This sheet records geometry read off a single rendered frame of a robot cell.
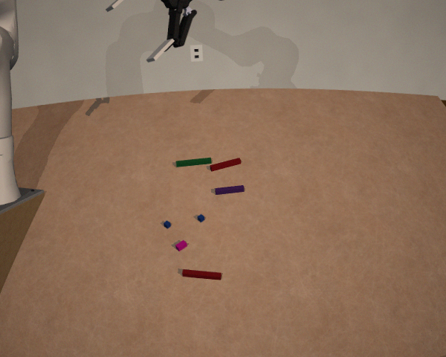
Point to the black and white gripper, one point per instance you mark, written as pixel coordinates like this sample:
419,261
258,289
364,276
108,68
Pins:
175,27

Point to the dark red rod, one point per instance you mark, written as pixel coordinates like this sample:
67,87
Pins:
202,274
225,164

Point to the green rod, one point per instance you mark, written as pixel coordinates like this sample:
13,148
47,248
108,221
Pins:
192,162

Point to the small magenta block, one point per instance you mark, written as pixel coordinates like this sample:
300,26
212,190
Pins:
181,245

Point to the purple rod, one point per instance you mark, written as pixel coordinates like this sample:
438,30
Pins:
233,189

